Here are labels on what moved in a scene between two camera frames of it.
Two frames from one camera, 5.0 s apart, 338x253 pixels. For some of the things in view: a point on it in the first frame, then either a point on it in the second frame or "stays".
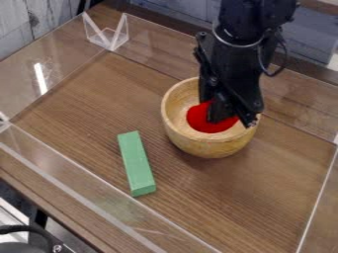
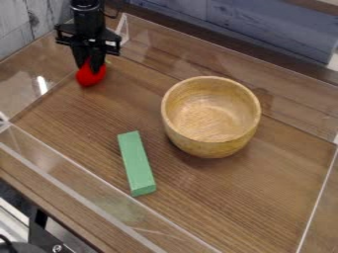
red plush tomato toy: x=198 y=120 → x=86 y=75
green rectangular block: x=138 y=169 stays
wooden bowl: x=203 y=144 stays
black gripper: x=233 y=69 → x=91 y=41
